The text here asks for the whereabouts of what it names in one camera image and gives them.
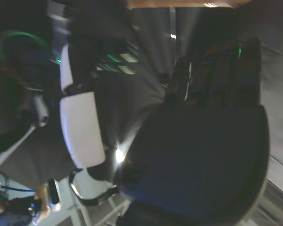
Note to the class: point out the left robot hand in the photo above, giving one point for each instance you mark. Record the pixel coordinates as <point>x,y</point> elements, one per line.
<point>193,153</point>

